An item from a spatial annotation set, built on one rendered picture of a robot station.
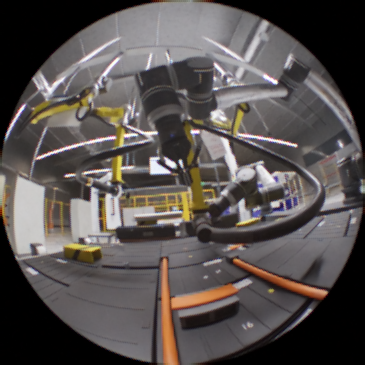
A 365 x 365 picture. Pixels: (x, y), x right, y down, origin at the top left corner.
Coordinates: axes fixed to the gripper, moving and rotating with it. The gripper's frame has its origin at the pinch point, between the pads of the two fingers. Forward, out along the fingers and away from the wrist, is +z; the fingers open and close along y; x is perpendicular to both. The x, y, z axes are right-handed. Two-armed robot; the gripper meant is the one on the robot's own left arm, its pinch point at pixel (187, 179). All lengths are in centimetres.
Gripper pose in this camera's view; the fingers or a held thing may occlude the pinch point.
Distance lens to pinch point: 32.5
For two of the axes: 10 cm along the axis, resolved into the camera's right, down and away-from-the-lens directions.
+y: 9.5, -3.2, -0.5
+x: 0.2, -0.8, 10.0
